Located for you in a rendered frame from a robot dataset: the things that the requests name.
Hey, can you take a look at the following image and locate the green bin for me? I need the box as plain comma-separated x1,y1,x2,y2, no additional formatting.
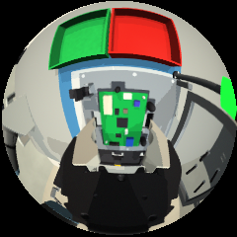
48,8,111,70

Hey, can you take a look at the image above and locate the green circuit board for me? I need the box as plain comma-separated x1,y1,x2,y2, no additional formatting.
99,92,148,146

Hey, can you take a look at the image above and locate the red bin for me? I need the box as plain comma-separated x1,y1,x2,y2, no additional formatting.
109,8,182,67

